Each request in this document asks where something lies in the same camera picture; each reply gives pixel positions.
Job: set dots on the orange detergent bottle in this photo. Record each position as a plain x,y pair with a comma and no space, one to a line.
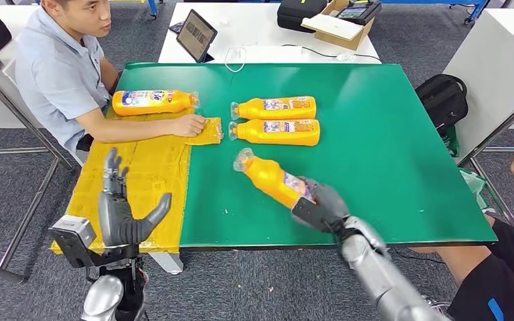
252,110
150,105
268,177
257,133

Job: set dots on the yellow taped cardboard sheet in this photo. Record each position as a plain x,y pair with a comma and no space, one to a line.
150,168

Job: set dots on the black tablet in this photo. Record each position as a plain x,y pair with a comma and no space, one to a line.
196,35

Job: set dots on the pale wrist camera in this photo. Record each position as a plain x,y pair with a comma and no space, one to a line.
73,239
310,213

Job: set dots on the white table leg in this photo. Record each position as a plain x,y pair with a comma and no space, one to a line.
168,263

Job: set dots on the cardboard box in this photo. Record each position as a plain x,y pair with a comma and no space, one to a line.
341,40

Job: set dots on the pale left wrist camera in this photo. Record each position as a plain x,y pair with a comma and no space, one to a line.
73,239

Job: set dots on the black terminal with screen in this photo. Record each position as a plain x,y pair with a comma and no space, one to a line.
359,12

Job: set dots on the black backpack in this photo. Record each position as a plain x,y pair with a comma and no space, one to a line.
443,99

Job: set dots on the white plug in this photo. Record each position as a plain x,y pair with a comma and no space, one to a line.
345,56

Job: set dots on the dark phone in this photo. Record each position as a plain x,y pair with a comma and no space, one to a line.
176,27

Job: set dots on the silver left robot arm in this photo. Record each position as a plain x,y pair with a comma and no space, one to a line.
102,297

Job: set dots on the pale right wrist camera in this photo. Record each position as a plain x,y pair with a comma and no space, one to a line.
310,213

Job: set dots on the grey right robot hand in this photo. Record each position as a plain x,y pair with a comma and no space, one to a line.
330,201

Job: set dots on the person's right forearm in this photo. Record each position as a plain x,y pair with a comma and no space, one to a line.
128,130

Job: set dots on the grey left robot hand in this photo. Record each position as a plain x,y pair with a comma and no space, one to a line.
115,221

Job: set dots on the white flat sheet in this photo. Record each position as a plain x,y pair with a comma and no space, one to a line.
332,26

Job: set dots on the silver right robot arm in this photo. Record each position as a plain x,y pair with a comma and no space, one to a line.
381,279

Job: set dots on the person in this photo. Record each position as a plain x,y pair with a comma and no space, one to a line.
57,75
496,283

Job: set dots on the metal desk frame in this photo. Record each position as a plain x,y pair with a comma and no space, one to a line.
496,133

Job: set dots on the blue cart frame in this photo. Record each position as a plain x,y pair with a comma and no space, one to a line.
476,9

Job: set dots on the black case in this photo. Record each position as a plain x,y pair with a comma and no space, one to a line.
297,15

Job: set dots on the green bag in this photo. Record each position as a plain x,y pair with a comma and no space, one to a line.
452,141

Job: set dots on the blue cart leg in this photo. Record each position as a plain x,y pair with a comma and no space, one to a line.
152,9

